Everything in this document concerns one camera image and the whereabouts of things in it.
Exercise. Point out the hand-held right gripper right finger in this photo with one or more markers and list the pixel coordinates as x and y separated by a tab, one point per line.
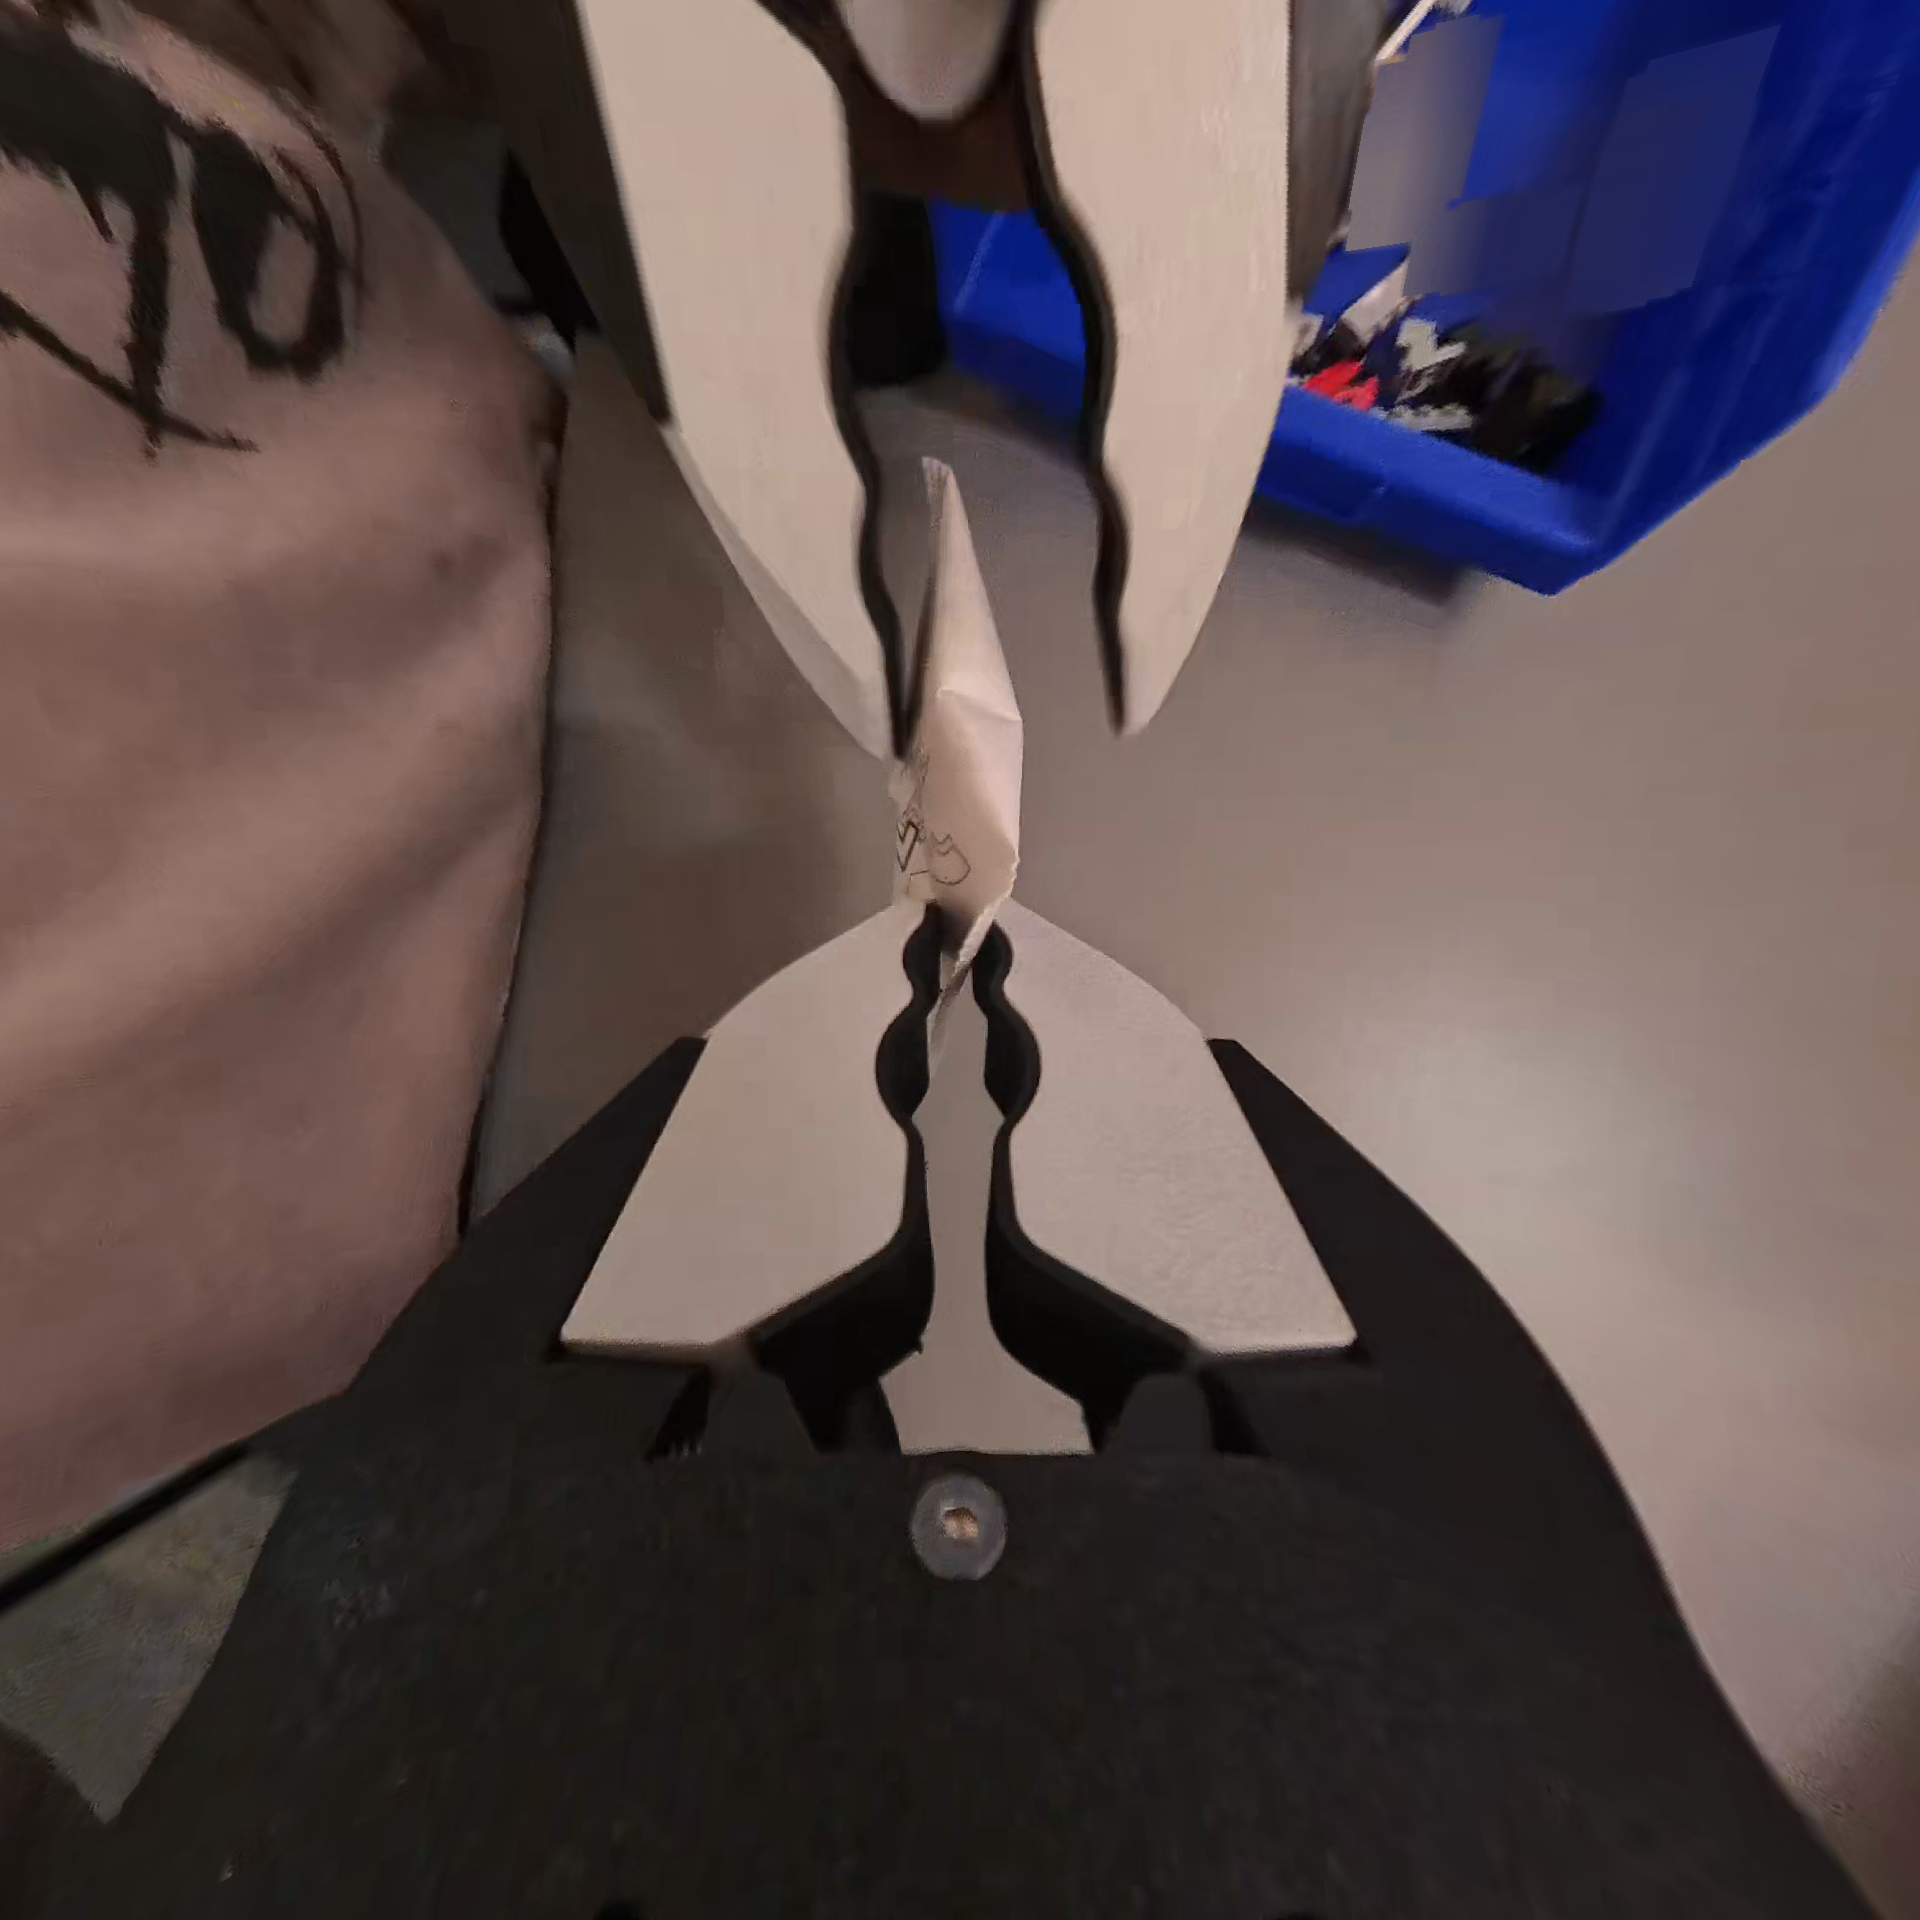
1170	1201

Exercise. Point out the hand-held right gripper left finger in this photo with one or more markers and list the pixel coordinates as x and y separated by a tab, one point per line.
735	1201

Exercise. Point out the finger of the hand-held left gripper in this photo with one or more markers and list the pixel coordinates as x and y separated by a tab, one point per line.
1185	301
735	301

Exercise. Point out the small white paper bag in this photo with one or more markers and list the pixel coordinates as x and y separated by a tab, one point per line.
974	705

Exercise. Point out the short blue storage bin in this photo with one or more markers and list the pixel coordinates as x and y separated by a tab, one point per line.
1723	376

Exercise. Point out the pile of toy bricks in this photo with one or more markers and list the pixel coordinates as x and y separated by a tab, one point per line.
1440	376

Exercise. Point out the person's beige sweatshirt torso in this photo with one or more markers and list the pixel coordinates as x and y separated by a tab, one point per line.
225	902

